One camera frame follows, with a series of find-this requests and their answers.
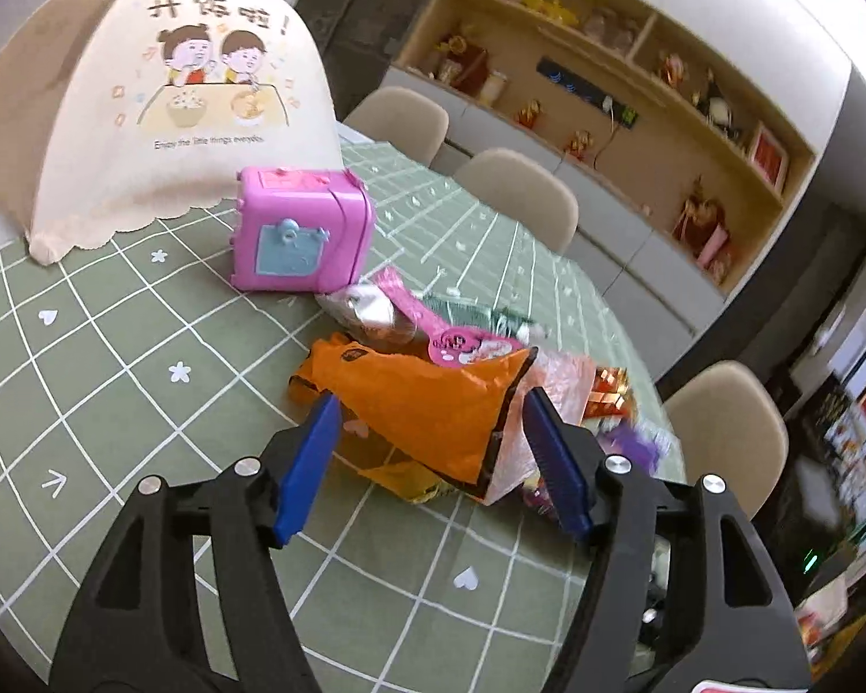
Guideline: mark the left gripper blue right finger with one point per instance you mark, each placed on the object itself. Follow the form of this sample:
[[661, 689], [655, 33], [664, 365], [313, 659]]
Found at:
[[681, 594]]

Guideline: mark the beige chair far left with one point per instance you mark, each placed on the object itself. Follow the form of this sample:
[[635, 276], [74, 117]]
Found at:
[[407, 120]]

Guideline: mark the beige chair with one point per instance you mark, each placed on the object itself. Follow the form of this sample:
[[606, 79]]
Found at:
[[407, 120], [517, 187], [727, 424]]

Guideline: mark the wooden wall shelf unit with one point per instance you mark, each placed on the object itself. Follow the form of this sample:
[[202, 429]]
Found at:
[[655, 100]]

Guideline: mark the red gold snack wrapper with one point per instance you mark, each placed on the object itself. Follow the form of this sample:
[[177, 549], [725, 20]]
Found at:
[[611, 395]]

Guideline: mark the beige chair near right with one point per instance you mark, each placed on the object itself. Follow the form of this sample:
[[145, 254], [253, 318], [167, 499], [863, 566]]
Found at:
[[727, 424]]

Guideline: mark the orange snack bag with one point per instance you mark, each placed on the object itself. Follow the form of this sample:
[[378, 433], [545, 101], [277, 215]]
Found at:
[[449, 427]]

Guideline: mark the pale pink plastic film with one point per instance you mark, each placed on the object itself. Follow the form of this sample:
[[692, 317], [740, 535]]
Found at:
[[567, 380]]

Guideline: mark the pink toy comb wrapper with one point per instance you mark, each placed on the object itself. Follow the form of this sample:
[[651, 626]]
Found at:
[[448, 346]]

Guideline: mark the beige cartoon food cover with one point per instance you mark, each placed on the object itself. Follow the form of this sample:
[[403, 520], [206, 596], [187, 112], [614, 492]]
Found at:
[[115, 113]]

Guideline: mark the clear plastic wrapper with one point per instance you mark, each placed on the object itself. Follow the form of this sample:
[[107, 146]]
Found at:
[[364, 310]]

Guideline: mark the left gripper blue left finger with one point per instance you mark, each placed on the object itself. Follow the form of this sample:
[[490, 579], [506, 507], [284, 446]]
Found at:
[[134, 623]]

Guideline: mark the beige chair middle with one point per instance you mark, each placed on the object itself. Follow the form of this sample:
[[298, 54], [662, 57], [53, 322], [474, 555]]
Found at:
[[517, 187]]

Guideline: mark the green white milk carton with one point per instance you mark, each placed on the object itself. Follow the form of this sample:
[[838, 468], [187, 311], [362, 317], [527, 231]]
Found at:
[[467, 312]]

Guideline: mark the green grid tablecloth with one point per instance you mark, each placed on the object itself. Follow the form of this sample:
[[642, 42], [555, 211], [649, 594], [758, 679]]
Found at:
[[139, 358]]

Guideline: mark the pink toy suitcase box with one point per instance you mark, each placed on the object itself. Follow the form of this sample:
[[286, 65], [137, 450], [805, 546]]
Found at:
[[300, 231]]

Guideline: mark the purple plastic toy container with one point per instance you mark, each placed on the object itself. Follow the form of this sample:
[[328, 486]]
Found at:
[[626, 440]]

